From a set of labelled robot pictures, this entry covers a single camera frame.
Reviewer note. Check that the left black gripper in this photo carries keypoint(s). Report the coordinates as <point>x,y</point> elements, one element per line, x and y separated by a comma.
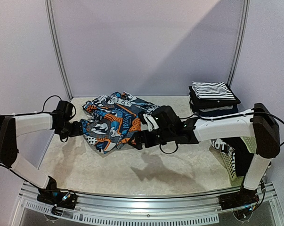
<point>77,130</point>

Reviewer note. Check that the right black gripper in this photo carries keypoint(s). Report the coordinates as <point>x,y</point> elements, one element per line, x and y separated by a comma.
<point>140,140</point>

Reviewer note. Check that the colourful graphic print garment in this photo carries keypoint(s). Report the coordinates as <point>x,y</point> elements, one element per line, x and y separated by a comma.
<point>113,120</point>

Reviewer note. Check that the black white striped shirt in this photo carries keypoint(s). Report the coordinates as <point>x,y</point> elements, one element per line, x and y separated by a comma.
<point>211,91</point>

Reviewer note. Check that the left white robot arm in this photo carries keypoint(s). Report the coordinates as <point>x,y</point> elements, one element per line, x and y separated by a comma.
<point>20,135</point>

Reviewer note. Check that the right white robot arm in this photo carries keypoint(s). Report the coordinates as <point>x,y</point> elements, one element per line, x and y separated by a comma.
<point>257,122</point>

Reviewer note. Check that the white perforated laundry basket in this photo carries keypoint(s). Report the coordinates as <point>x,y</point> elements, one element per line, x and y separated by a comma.
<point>233,142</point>

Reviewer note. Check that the black folded shirt with buttons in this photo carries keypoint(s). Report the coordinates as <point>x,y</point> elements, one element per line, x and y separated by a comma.
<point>208,103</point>

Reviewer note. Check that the black white lettered garment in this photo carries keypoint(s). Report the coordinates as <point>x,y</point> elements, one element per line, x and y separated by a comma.
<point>241,157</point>

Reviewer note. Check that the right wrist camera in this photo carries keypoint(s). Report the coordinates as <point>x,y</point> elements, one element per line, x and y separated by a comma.
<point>163,117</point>

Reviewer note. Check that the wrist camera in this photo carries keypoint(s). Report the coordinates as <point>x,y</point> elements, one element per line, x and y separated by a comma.
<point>163,117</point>
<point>66,109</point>

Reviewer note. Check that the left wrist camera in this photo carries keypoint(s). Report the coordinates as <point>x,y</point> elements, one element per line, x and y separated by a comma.
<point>66,109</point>

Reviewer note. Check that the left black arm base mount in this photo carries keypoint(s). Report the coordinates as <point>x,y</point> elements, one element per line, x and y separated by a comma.
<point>57,197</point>

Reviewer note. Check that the aluminium front rail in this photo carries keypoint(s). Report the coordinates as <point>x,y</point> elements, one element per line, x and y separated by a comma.
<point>201,209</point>

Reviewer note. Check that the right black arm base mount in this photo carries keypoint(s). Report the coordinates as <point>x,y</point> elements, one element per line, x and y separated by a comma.
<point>243,197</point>

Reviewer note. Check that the left aluminium frame post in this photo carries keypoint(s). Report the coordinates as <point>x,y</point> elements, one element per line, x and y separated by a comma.
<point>57,50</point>

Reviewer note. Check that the aluminium frame post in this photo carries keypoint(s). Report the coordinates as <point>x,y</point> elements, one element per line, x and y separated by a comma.
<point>239,41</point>
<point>57,50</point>

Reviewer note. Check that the right aluminium frame post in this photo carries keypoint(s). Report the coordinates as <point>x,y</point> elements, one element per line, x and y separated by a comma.
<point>239,41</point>

